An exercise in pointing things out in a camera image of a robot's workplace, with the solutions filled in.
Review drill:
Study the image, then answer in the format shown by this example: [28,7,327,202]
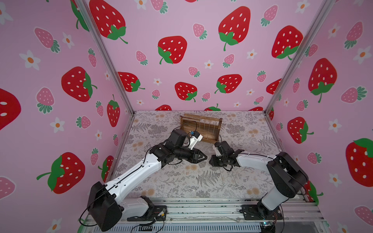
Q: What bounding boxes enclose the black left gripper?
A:
[172,147,207,165]

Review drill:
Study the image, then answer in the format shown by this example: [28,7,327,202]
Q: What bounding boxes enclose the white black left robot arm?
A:
[86,129,207,232]

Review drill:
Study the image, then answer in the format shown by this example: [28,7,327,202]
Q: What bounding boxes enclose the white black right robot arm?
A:
[209,141,309,218]

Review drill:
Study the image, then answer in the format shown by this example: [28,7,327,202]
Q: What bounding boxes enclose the wooden jewelry display stand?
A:
[180,114,222,144]

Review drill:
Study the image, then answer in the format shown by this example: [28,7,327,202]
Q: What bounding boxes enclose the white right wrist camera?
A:
[213,145,222,157]

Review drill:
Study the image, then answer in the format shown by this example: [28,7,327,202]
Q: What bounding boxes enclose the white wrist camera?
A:
[188,131,203,150]
[213,145,222,157]

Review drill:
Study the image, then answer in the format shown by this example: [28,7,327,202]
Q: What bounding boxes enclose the black camera cable right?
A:
[217,133,245,172]

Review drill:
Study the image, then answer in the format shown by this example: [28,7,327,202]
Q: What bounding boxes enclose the black camera cable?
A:
[217,133,245,172]
[174,120,198,137]

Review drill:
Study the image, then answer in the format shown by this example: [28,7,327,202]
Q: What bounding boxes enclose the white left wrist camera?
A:
[188,131,203,150]

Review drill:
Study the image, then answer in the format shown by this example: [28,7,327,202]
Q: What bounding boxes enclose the black camera cable left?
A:
[174,120,198,137]

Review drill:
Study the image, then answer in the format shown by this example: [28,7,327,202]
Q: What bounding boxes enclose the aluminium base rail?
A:
[113,197,324,233]

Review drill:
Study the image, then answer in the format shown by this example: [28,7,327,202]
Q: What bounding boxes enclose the aluminium corner post right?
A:
[264,0,335,117]

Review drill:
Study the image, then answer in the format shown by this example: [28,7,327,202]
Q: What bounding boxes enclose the aluminium corner post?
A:
[76,0,135,117]
[264,0,335,117]

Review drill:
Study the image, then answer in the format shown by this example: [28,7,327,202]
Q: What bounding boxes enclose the aluminium corner post left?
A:
[76,0,135,117]

